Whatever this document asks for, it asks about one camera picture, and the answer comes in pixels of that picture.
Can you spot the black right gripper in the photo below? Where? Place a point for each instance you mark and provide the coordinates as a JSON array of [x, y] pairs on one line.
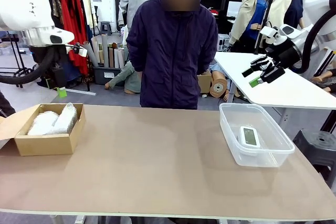
[[283, 53]]

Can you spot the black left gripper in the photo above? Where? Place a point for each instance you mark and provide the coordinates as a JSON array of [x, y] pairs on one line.
[[61, 58]]

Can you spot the bubble-wrapped clock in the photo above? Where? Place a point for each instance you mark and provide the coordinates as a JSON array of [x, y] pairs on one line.
[[67, 119], [42, 124]]

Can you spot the white unwrapped digital clock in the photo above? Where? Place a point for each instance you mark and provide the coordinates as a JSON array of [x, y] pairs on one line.
[[249, 136]]

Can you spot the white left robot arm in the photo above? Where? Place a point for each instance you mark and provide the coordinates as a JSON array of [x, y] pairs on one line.
[[23, 3]]

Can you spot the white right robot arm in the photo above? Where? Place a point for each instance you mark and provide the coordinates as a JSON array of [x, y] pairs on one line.
[[325, 6]]

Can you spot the long metal bar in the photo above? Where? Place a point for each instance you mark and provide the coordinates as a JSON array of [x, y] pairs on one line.
[[78, 91]]

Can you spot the white work table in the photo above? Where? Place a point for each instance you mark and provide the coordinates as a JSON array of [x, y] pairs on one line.
[[288, 93]]

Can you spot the leaning grey tube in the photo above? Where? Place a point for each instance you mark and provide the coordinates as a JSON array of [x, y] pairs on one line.
[[92, 56]]

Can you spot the black metal stand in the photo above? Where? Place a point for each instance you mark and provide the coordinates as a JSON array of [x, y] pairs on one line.
[[23, 61]]

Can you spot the black storage crate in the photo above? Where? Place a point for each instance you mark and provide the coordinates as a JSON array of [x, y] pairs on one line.
[[103, 75]]

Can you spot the beige cardboard tube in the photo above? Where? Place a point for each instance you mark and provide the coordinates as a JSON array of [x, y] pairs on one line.
[[96, 49]]

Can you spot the white computer tower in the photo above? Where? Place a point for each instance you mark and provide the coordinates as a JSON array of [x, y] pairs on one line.
[[224, 41]]

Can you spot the light blue cloth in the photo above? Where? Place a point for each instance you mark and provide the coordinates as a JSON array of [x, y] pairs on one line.
[[216, 67]]

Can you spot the brown cardboard roll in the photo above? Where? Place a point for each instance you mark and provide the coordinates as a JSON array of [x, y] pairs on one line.
[[218, 87]]

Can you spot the upright grey tube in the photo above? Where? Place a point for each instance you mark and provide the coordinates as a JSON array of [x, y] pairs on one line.
[[105, 51]]

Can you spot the brown cardboard tube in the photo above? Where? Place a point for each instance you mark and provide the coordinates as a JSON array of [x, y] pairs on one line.
[[111, 58]]

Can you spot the black stand pole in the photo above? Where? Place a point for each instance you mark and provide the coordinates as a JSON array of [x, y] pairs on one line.
[[267, 11]]

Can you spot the black garment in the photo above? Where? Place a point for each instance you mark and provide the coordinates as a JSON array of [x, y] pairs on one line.
[[56, 19]]

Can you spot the red dress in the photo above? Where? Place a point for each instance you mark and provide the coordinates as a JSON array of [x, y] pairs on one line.
[[71, 19]]

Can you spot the lying mannequin green sleeve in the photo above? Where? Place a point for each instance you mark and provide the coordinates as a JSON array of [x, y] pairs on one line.
[[123, 74]]

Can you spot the brown cardboard carton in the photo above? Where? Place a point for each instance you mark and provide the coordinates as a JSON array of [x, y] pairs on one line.
[[204, 83]]

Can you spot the white paper tube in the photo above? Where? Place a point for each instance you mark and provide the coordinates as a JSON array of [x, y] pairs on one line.
[[121, 58]]

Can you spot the white monitor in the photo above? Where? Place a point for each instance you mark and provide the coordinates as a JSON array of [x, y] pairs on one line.
[[233, 9]]

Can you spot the grey plastic stool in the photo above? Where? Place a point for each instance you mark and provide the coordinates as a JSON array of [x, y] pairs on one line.
[[105, 27]]

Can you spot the open brown cardboard box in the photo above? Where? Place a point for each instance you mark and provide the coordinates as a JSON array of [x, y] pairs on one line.
[[44, 145]]

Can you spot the cream garment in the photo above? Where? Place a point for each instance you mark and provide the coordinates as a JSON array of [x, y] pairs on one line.
[[86, 6]]

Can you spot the black plastic stool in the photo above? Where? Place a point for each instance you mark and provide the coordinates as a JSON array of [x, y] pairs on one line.
[[317, 142]]

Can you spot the clear plastic bin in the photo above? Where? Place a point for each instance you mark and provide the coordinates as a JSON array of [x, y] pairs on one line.
[[262, 159]]

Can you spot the person in purple jacket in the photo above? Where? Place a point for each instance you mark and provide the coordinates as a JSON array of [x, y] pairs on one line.
[[170, 58]]

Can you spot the white table leg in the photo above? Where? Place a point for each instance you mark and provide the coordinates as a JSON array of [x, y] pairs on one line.
[[81, 220]]

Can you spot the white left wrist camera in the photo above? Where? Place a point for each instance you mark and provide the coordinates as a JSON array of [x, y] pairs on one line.
[[82, 51]]

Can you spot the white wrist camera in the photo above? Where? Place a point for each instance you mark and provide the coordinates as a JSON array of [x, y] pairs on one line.
[[82, 51], [267, 31]]

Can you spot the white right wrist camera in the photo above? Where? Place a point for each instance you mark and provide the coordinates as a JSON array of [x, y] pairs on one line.
[[267, 31]]

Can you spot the black metal post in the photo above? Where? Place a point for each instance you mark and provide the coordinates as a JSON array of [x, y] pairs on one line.
[[330, 121]]

